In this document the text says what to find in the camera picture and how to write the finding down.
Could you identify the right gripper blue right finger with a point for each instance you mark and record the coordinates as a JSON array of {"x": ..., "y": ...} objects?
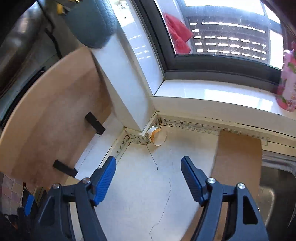
[{"x": 243, "y": 219}]

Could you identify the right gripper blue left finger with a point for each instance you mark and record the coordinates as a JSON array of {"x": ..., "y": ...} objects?
[{"x": 54, "y": 218}]

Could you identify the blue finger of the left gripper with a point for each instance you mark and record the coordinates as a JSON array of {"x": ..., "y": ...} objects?
[{"x": 29, "y": 204}]

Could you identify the stainless steel double sink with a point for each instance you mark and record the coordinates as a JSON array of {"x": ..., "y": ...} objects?
[{"x": 276, "y": 197}]

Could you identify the brown cardboard sheet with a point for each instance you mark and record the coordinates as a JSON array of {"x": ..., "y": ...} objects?
[{"x": 237, "y": 160}]

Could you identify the wooden cutting board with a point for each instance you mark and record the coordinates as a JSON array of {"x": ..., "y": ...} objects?
[{"x": 49, "y": 124}]

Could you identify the tipped paper cup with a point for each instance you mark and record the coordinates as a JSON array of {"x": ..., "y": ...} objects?
[{"x": 156, "y": 135}]

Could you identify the white cutting board stand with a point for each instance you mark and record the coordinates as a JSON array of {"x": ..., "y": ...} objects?
[{"x": 100, "y": 147}]

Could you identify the pink dish soap bottle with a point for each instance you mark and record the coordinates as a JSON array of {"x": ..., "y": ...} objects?
[{"x": 285, "y": 95}]

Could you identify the red cloth outside window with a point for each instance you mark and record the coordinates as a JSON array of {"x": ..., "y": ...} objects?
[{"x": 179, "y": 33}]

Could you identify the teal utensil holder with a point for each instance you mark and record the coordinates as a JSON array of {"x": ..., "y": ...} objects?
[{"x": 93, "y": 23}]

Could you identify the window frame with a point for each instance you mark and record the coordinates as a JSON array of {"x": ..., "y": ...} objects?
[{"x": 239, "y": 42}]

